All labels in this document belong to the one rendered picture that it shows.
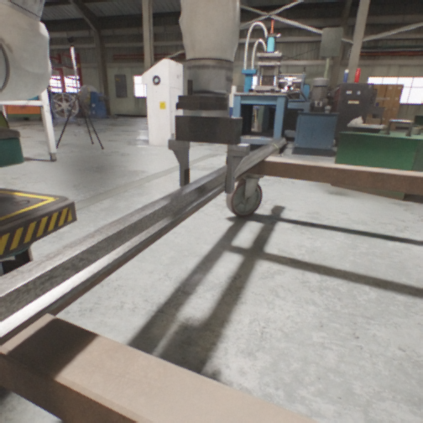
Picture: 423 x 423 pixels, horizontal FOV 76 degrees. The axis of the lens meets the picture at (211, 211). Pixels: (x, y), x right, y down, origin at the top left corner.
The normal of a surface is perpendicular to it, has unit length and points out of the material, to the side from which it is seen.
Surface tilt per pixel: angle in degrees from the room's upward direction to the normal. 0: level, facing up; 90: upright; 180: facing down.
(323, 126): 90
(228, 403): 0
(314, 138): 90
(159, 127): 90
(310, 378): 0
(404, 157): 90
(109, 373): 0
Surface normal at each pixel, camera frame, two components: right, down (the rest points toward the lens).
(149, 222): 0.90, -0.09
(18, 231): 0.96, 0.12
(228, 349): 0.04, -0.94
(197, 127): -0.38, 0.31
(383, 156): -0.71, 0.22
